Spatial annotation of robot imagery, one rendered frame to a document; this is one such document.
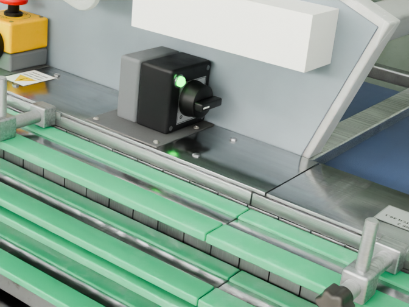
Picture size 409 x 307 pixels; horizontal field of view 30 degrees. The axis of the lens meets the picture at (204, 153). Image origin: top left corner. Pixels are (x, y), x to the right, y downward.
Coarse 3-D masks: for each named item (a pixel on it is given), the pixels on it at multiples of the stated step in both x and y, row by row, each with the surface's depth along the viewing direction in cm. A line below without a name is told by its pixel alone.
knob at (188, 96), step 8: (192, 80) 91; (184, 88) 90; (192, 88) 90; (200, 88) 90; (208, 88) 91; (184, 96) 90; (192, 96) 89; (200, 96) 90; (208, 96) 91; (216, 96) 92; (184, 104) 90; (192, 104) 89; (200, 104) 89; (208, 104) 89; (216, 104) 91; (184, 112) 91; (192, 112) 90; (200, 112) 91
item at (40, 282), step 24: (0, 240) 101; (24, 240) 101; (0, 264) 95; (24, 264) 96; (48, 264) 97; (72, 264) 97; (48, 288) 92; (72, 288) 93; (96, 288) 93; (120, 288) 93
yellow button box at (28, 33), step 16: (0, 16) 106; (16, 16) 106; (32, 16) 108; (0, 32) 105; (16, 32) 104; (32, 32) 107; (16, 48) 105; (32, 48) 108; (0, 64) 106; (16, 64) 106; (32, 64) 109
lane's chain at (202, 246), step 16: (96, 144) 91; (16, 160) 101; (48, 176) 98; (176, 176) 85; (80, 192) 95; (96, 192) 93; (112, 208) 92; (128, 208) 91; (256, 208) 80; (144, 224) 90; (160, 224) 88; (288, 224) 78; (192, 240) 86; (336, 240) 75; (224, 256) 84; (256, 272) 82; (288, 288) 80; (304, 288) 78
